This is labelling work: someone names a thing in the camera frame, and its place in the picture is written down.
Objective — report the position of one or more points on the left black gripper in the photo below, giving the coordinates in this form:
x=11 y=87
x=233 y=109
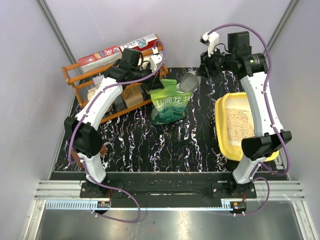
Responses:
x=155 y=84

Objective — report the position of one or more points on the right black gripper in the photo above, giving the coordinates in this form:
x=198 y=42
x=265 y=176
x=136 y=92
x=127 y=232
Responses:
x=206 y=69

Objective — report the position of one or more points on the grey metal scoop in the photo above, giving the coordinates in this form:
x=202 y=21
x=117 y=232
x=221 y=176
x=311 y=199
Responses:
x=189 y=82

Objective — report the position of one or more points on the green litter bag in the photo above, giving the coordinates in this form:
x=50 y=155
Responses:
x=169 y=104

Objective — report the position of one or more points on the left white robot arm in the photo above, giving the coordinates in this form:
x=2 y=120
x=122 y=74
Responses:
x=85 y=142

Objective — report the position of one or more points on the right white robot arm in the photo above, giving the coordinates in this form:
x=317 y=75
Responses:
x=253 y=71

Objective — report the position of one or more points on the red white foil box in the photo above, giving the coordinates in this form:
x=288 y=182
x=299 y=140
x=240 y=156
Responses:
x=142 y=44

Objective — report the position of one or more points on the yellow litter box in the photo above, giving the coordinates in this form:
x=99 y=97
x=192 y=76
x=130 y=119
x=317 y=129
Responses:
x=233 y=122

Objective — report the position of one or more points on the red grey wrap box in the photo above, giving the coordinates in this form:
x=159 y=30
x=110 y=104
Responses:
x=100 y=58

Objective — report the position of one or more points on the beige sponge pack left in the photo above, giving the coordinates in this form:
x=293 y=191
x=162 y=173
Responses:
x=132 y=96

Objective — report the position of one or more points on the orange wooden shelf rack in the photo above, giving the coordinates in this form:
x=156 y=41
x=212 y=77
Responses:
x=85 y=84

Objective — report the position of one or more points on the brown scouring pad pack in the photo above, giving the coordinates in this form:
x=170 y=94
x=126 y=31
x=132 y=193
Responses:
x=103 y=151

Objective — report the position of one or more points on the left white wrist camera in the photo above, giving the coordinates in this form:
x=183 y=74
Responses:
x=155 y=59

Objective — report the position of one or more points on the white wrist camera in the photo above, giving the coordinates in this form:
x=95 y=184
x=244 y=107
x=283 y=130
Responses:
x=155 y=59
x=210 y=40

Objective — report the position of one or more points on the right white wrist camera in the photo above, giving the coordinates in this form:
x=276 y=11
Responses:
x=210 y=40

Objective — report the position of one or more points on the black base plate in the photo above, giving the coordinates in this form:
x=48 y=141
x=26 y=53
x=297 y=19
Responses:
x=168 y=190

